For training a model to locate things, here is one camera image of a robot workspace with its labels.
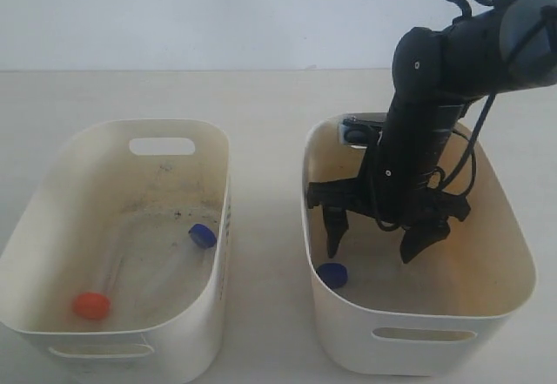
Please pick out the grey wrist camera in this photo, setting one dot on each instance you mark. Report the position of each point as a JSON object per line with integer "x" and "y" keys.
{"x": 361, "y": 130}

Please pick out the white plastic bin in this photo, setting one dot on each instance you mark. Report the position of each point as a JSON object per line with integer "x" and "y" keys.
{"x": 139, "y": 185}
{"x": 428, "y": 316}

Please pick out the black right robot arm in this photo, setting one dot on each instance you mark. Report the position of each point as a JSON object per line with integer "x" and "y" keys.
{"x": 437, "y": 75}

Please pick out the orange-capped clear tube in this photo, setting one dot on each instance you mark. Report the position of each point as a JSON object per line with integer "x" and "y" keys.
{"x": 94, "y": 302}

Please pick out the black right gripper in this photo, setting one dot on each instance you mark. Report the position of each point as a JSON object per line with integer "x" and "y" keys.
{"x": 424, "y": 212}

